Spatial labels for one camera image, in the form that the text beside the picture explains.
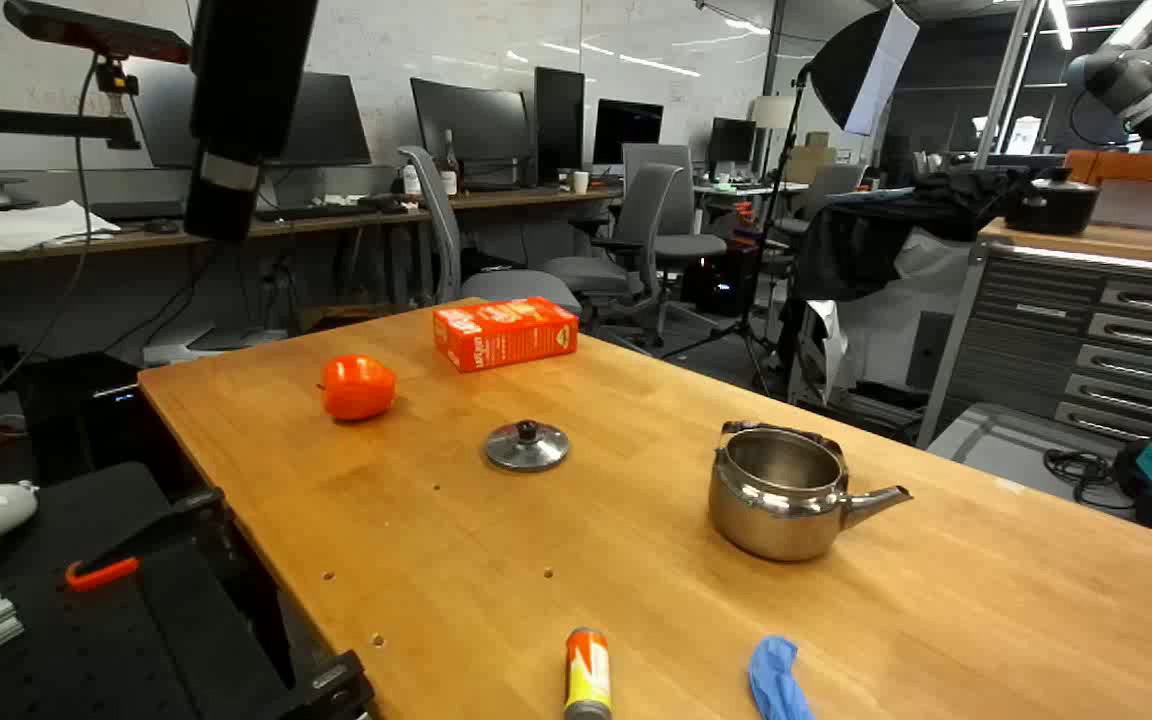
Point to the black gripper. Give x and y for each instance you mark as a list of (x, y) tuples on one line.
[(254, 72)]

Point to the steel kettle lid black knob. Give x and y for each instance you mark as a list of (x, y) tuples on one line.
[(527, 450)]

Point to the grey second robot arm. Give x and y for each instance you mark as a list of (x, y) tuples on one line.
[(1128, 80)]

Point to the steel kettle with spout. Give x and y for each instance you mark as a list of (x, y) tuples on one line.
[(778, 515)]

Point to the long wooden office desk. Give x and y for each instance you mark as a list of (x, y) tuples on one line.
[(339, 222)]

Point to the large dark computer monitor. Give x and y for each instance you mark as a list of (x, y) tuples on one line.
[(331, 123)]

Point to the white paper stack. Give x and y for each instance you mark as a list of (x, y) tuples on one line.
[(22, 226)]

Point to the orange toy tomato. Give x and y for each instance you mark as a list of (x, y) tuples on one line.
[(357, 391)]

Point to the dark glass bottle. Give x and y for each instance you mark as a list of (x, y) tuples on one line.
[(451, 162)]

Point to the black box under desk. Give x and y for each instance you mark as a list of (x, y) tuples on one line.
[(76, 415)]

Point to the grey office chair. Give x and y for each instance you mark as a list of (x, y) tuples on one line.
[(499, 282), (683, 226), (621, 254)]

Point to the orange cracker box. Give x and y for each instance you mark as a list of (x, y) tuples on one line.
[(501, 335)]

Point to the black computer tower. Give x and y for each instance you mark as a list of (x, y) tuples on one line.
[(557, 123)]

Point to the black optical breadboard table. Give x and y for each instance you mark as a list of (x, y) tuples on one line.
[(81, 654)]

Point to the yellow orange small can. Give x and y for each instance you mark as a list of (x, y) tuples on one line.
[(587, 677)]

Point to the black draped cloth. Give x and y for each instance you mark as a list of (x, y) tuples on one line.
[(871, 240)]

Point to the softbox light on stand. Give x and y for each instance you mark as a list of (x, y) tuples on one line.
[(856, 65)]

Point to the blue crumpled cloth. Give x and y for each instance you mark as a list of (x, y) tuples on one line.
[(778, 681)]

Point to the grey plastic tote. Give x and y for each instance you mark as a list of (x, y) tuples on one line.
[(1002, 447)]

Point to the black cooking pot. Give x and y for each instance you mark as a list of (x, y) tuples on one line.
[(1053, 209)]

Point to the grey drawer cabinet wood top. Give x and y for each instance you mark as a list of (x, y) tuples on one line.
[(1096, 335)]

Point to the orange flat board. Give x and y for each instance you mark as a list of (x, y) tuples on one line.
[(1136, 164)]

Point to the black camera on boom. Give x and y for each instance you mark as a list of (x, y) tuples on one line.
[(90, 27)]

